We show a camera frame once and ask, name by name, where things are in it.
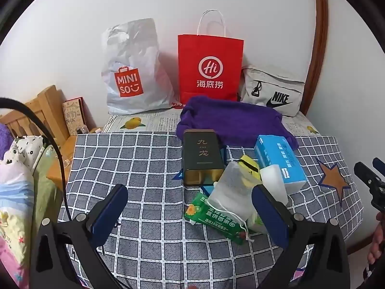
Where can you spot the brown wooden door frame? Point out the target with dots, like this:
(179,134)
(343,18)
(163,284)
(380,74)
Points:
(320,36)

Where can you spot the red paper bag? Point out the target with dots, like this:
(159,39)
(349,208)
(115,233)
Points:
(210,51)

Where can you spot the colourful quilt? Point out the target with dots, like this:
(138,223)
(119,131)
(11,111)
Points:
(15,201)

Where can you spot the purple towel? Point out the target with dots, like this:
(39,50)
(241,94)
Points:
(228,117)

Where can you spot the patterned box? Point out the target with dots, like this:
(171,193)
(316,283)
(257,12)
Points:
(73,117)

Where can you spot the wooden nightstand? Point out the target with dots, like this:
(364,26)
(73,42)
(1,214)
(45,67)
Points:
(60,168)

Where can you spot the blue tissue pack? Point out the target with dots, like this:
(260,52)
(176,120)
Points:
(276,156)

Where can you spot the small yellow bag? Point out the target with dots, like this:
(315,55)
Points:
(249,165)

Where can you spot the grey checked tablecloth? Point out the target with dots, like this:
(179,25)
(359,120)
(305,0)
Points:
(135,171)

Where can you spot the white sponge block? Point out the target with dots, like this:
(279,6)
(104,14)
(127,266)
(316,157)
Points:
(272,183)

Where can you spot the person's right hand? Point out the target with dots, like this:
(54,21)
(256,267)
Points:
(377,240)

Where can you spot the green snack packet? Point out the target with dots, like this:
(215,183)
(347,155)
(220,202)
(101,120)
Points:
(216,215)

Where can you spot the dark green tin box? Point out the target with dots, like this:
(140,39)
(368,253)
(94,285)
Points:
(200,153)

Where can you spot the newspaper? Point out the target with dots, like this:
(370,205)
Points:
(159,120)

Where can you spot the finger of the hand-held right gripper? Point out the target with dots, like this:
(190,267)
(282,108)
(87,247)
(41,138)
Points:
(379,166)
(362,171)

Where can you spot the grey waist bag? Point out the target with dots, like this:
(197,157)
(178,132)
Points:
(270,81)

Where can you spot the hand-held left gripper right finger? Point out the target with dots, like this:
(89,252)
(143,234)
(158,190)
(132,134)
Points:
(267,213)

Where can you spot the light green bed sheet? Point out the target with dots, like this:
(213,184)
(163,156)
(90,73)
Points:
(45,192)

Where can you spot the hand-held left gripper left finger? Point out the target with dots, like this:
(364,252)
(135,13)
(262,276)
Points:
(108,215)

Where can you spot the white plastic shopping bag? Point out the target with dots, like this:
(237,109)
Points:
(135,51)

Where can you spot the white dotted pillow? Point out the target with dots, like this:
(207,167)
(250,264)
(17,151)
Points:
(25,150)

